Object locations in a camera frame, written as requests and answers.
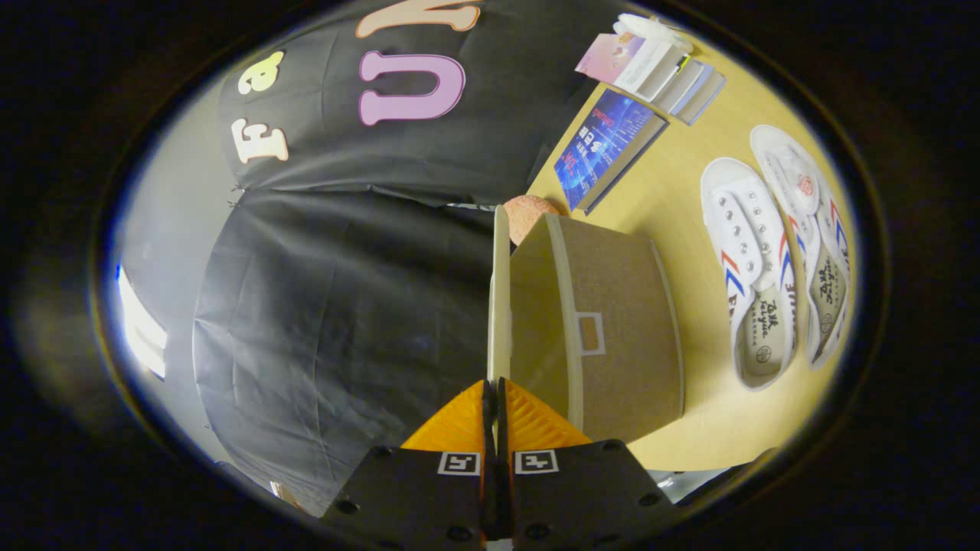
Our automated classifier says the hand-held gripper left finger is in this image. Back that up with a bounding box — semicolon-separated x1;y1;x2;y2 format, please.
320;379;498;551

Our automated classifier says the orange textured ball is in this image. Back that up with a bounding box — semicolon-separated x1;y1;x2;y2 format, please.
503;195;567;246

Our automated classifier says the white canvas shoe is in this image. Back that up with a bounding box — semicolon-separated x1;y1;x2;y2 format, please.
749;125;852;370
700;157;799;391

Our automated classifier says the white fluffy plush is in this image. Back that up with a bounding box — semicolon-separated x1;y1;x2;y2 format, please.
615;13;694;53

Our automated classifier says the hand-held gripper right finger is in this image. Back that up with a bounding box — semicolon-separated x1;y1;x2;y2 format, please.
498;377;682;551

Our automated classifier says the black backdrop cloth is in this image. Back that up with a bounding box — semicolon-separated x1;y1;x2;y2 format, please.
191;0;613;517

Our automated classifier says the brown fabric storage box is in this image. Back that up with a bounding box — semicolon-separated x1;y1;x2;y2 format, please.
488;205;686;445

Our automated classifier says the pink cover book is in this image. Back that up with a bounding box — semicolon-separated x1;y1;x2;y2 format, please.
576;33;648;85

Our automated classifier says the blue hardcover book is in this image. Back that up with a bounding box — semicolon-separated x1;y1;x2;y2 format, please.
554;88;668;215

